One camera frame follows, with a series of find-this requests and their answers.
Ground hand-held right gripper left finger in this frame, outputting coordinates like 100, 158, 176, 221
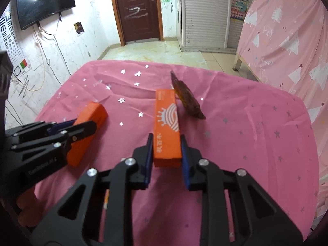
31, 133, 155, 246

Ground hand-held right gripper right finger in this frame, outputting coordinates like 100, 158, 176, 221
179, 134, 304, 246

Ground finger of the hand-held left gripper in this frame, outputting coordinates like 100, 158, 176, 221
11, 119, 98, 160
5, 119, 78, 138

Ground plain orange box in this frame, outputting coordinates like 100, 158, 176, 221
67, 101, 108, 167

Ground orange box with white swirl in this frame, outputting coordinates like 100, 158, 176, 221
153, 89, 183, 169

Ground person's left hand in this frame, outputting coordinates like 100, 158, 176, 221
16, 184, 39, 227

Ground pink star-print tablecloth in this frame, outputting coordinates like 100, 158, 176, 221
33, 60, 321, 246

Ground white bed leg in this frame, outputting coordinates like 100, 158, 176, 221
232, 56, 243, 71

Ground dark red wooden door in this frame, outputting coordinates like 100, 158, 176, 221
108, 0, 164, 47

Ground white louvered wardrobe door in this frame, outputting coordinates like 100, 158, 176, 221
179, 0, 247, 54

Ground pink tree-print bed sheet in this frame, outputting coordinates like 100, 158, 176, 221
235, 0, 328, 146

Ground loose wall cables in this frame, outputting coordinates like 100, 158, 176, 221
5, 25, 73, 100

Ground wall eye chart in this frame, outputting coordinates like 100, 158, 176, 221
0, 12, 29, 70

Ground black wall television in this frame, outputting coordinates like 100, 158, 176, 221
16, 0, 77, 31

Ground colourful wall poster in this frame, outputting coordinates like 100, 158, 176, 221
231, 0, 249, 20

